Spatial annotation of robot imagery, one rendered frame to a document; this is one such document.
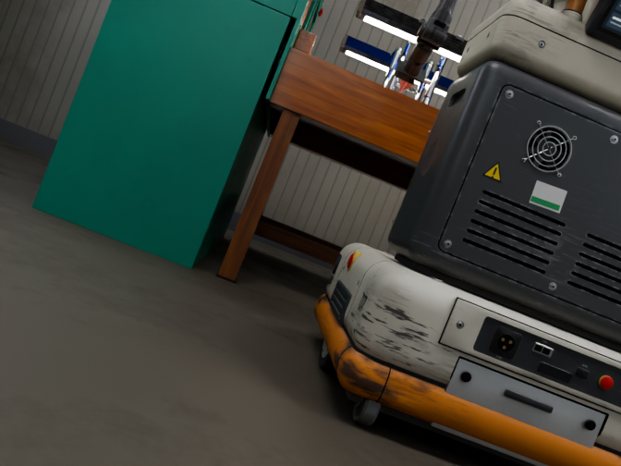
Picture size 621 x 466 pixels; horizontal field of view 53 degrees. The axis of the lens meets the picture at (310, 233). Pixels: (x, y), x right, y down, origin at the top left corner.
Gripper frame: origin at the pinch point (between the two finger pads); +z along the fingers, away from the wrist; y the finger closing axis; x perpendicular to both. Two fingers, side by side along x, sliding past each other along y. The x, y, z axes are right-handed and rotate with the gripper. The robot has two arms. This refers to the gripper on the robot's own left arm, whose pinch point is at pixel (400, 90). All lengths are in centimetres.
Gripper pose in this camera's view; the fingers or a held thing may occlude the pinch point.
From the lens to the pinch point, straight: 226.0
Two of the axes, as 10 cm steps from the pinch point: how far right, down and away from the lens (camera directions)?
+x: -2.5, 7.4, -6.2
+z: -3.0, 5.5, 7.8
